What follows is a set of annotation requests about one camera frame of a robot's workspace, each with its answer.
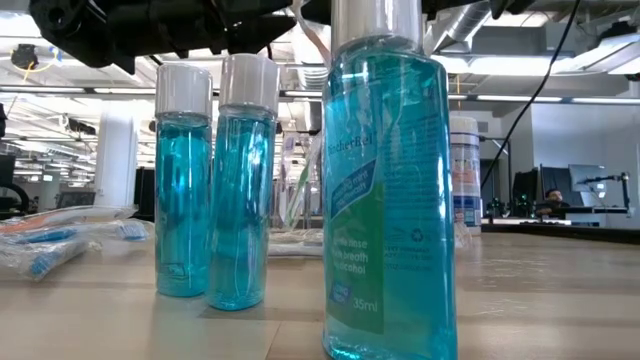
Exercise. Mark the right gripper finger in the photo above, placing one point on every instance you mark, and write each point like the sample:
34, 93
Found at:
320, 10

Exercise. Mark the black ceiling camera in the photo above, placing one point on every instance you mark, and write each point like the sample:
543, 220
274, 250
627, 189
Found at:
24, 56

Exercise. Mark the white disinfecting wipes canister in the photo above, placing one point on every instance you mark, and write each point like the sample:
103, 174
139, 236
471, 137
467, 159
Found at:
467, 175

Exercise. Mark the white building pillar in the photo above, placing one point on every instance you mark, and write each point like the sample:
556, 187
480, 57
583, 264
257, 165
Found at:
115, 160

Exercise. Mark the person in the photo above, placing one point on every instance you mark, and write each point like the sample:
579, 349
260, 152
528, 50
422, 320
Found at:
552, 197

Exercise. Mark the small dark monitor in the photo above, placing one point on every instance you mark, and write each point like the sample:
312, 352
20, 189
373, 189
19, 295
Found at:
75, 200

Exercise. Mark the black computer monitor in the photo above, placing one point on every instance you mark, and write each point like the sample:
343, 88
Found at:
525, 187
555, 177

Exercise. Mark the black tall cabinet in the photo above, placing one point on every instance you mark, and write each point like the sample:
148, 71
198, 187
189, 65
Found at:
144, 192

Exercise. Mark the long ceiling light rail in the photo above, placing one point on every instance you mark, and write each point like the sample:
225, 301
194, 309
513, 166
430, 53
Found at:
525, 98

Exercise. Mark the silver ribbed air duct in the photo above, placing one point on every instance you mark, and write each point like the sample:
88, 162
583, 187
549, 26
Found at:
312, 77

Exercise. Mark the grey computer monitor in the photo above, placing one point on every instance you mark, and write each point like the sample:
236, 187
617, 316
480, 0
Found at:
587, 177

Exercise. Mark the black aluminium table frame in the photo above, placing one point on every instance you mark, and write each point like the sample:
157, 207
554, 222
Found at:
575, 232

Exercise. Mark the black metal pole frame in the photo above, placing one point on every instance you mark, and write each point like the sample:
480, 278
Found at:
510, 175

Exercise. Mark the blue mouthwash bottle white cap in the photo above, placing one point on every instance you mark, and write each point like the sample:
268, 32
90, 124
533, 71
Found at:
182, 200
242, 200
390, 200

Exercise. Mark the white desk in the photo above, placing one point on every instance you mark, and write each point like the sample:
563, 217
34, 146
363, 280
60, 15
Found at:
600, 217

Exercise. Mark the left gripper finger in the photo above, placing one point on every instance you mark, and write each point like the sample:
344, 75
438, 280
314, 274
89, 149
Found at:
260, 5
255, 32

